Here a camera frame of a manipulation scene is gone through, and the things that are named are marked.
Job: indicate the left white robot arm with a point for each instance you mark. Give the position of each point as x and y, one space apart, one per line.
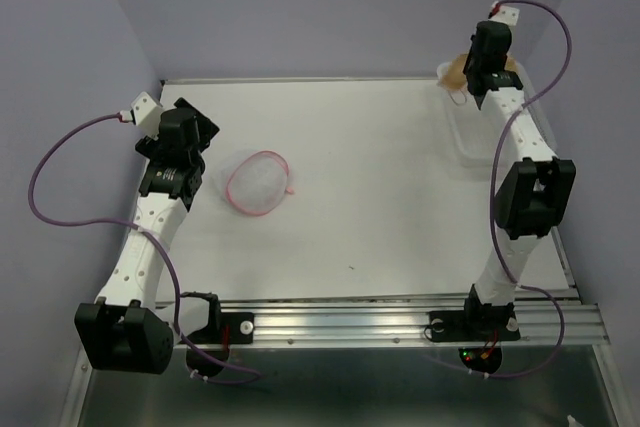
123 330

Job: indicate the beige bra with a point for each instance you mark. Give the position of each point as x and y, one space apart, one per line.
457 74

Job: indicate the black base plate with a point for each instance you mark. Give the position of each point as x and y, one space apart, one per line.
450 329
211 334

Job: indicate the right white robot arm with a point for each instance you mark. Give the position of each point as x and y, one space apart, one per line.
529 185

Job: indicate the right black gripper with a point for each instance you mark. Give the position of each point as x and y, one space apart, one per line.
469 52

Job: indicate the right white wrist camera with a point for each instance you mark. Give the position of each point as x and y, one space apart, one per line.
504 14

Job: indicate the aluminium rail frame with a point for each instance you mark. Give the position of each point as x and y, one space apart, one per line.
387 221

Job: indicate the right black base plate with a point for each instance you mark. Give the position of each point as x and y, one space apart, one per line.
450 329

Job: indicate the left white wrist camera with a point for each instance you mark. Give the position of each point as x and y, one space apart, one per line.
146 114

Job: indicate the white plastic basket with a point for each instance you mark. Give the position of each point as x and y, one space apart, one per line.
475 135

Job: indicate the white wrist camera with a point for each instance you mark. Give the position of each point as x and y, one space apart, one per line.
504 14
146 114

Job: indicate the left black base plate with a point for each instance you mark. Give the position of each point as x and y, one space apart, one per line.
211 334

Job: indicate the white mesh laundry bag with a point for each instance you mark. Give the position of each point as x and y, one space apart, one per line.
253 182

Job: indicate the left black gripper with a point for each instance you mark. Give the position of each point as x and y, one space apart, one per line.
206 131

